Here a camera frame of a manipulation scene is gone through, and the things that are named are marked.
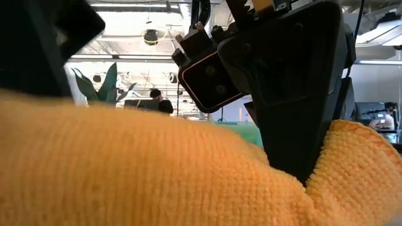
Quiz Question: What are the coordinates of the background monitor on desk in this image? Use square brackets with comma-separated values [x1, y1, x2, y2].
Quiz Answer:
[354, 102, 388, 125]

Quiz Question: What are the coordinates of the long white light strip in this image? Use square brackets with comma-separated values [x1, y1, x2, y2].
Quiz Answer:
[69, 53, 402, 66]

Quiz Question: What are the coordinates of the orange microfibre towel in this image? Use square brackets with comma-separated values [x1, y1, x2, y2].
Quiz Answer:
[0, 89, 402, 226]

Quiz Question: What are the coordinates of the dark background monitor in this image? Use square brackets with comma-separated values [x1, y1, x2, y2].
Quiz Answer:
[123, 99, 161, 112]

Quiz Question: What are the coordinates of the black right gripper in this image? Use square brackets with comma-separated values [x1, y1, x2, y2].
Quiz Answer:
[216, 0, 357, 69]

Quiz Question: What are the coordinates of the green snake plant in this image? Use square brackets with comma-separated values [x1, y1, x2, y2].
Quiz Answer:
[71, 62, 138, 106]

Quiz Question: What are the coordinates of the teal translucent plastic bin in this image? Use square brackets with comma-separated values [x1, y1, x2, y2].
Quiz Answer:
[200, 120, 264, 149]

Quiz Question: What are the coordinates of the black ceiling camera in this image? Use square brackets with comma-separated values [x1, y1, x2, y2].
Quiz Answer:
[143, 28, 159, 46]

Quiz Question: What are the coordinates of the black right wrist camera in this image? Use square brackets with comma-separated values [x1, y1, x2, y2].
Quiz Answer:
[171, 21, 249, 114]

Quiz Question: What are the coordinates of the person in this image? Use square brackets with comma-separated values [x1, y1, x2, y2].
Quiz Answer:
[369, 103, 397, 131]
[149, 89, 175, 115]

